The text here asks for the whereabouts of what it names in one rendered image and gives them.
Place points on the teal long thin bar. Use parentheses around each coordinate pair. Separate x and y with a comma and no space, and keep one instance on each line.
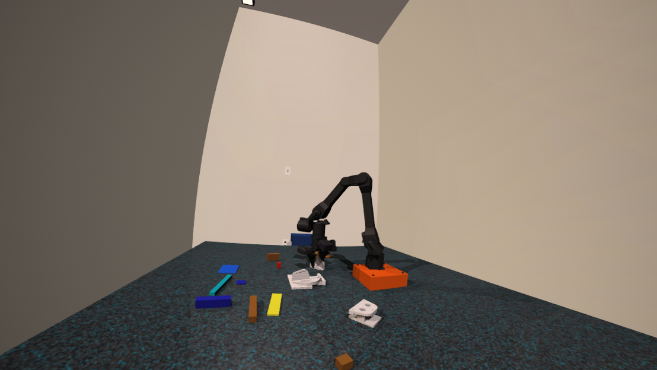
(219,286)

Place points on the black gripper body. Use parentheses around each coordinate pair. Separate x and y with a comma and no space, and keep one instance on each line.
(311,250)

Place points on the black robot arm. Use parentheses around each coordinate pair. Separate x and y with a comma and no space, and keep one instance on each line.
(375,257)

